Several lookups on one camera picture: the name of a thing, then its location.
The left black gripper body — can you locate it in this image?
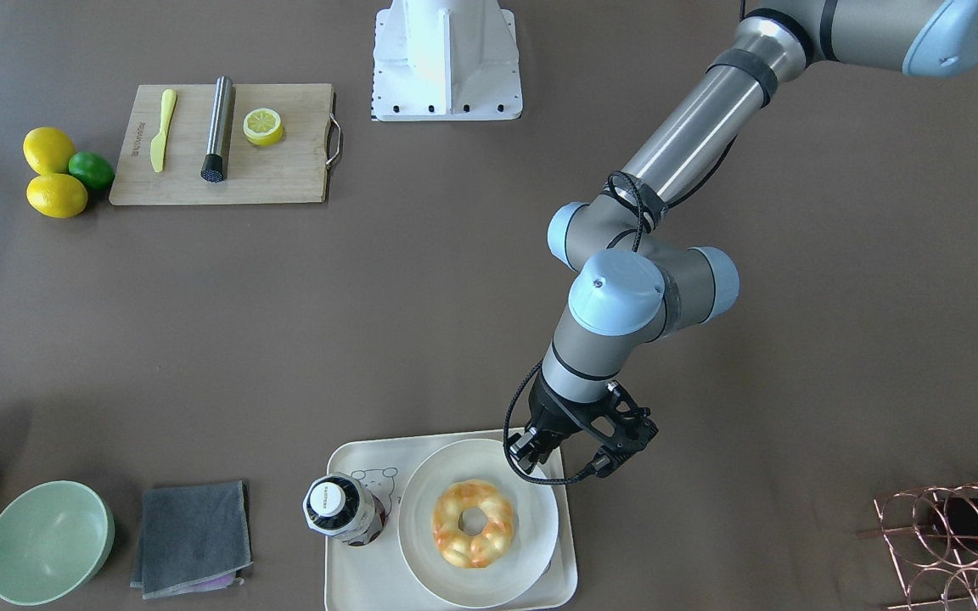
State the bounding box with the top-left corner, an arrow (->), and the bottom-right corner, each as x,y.
525,373 -> 610,449

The white round plate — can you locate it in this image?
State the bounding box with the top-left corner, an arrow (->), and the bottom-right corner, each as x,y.
397,440 -> 559,608

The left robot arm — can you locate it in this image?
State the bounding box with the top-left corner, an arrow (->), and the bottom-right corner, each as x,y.
502,1 -> 978,485

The glazed twisted donut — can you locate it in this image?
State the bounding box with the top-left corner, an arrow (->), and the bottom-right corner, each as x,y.
431,479 -> 515,569

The dark tea bottle on tray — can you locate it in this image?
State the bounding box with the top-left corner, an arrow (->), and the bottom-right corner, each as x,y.
302,472 -> 385,547

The cream rectangular tray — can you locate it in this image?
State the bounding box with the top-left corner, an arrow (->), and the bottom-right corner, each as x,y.
323,430 -> 578,610

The grey folded cloth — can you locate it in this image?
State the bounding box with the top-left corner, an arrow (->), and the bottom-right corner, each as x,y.
131,480 -> 253,599

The wooden cutting board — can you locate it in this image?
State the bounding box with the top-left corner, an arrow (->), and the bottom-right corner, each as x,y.
109,82 -> 334,206

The half lemon slice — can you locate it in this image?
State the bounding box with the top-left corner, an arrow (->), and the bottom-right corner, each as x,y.
242,108 -> 284,147

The steel muddler bar tool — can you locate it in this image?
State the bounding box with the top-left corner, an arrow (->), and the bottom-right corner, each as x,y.
200,75 -> 234,184

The green ceramic bowl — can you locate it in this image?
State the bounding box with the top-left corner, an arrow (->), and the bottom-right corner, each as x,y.
0,480 -> 115,606

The yellow plastic knife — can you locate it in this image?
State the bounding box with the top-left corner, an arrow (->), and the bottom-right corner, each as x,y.
149,88 -> 177,173

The green lime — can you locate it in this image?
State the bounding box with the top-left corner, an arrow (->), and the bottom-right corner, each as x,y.
67,151 -> 115,191

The yellow lemon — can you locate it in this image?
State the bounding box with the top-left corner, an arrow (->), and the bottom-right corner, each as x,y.
26,173 -> 89,219
22,126 -> 77,177

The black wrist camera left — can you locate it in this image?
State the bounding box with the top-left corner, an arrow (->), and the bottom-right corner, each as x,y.
589,379 -> 659,477

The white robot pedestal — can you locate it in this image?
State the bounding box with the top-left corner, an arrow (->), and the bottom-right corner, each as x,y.
370,1 -> 524,121

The copper wire bottle rack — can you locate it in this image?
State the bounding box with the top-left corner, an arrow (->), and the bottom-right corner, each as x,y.
873,482 -> 978,610

